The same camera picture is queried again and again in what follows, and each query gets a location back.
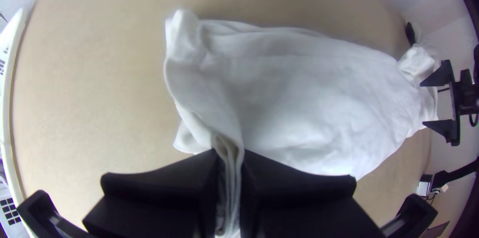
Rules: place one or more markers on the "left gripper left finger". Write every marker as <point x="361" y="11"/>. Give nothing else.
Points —
<point x="161" y="197"/>

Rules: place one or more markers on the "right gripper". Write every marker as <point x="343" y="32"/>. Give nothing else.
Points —
<point x="466" y="95"/>

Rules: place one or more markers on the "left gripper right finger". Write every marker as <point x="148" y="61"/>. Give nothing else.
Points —
<point x="299" y="200"/>

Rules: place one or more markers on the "white laundry basket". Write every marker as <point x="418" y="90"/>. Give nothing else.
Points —
<point x="11" y="39"/>

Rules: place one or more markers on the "white t-shirt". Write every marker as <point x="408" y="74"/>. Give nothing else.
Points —
<point x="280" y="92"/>

